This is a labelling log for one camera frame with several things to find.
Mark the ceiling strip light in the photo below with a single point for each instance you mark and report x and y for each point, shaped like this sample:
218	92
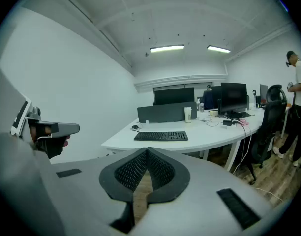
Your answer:
218	49
167	48

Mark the white lidded cup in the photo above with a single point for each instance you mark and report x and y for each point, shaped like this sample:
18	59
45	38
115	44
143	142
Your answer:
188	115

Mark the black monitor with stand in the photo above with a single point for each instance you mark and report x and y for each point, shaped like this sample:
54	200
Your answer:
233	97

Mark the black computer mouse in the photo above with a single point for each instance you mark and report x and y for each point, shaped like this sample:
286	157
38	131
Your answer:
135	126

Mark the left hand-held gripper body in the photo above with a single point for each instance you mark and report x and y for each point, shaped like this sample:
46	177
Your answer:
20	114

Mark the small pink device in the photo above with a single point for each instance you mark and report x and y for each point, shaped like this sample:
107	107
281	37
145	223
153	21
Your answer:
244	122

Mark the black mesh office chair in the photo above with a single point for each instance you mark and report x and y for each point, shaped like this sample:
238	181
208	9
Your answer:
271	122

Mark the black full-size keyboard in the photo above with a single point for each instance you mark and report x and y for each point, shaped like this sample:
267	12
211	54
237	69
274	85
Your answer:
160	136

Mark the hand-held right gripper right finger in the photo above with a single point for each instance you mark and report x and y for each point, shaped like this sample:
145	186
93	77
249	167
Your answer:
202	205

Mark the black power adapter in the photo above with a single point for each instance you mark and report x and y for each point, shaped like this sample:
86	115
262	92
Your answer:
228	123

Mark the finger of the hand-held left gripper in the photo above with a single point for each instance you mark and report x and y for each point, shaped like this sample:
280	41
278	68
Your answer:
69	128

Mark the clear plastic bottle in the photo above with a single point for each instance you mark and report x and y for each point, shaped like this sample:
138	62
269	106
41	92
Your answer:
201	107

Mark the grey desk divider panel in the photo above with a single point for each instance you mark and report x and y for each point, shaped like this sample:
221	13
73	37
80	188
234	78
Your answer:
165	113

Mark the person's left hand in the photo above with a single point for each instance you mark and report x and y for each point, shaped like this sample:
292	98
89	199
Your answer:
54	147

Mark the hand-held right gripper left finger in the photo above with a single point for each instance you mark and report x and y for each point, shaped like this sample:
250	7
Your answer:
86	193

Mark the small beige box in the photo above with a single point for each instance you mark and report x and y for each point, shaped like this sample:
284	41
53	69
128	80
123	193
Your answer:
213	112

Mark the large black monitor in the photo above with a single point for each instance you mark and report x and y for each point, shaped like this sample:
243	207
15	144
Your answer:
173	96

